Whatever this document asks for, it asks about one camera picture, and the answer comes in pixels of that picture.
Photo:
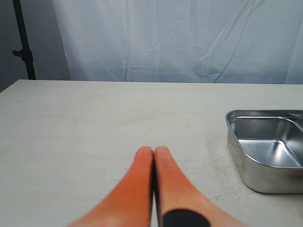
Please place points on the black light stand pole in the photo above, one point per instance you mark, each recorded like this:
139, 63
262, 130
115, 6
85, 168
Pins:
25, 53

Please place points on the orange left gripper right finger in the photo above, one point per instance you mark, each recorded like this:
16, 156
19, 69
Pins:
179, 203

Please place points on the white backdrop cloth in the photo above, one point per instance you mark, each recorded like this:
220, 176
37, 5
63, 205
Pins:
198, 41

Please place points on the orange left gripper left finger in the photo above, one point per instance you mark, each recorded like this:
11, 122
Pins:
129, 204

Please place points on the steel two-compartment lunch box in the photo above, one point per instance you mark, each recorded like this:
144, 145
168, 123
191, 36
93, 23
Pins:
267, 149

